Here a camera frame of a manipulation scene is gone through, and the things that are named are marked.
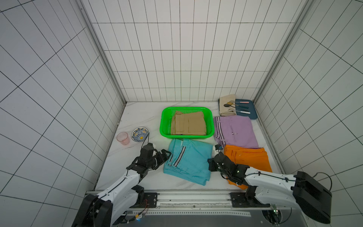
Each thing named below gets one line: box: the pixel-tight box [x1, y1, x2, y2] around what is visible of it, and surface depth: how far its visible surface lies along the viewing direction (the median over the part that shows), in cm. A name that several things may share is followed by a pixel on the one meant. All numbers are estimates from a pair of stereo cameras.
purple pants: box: [213, 115, 259, 149], surface depth 100 cm
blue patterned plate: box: [130, 126, 149, 143], surface depth 99 cm
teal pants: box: [163, 138, 213, 186], surface depth 86 cm
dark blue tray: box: [235, 98, 258, 120], surface depth 117 cm
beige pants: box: [171, 110, 207, 136], surface depth 102 cm
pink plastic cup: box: [116, 131, 130, 146], surface depth 94 cm
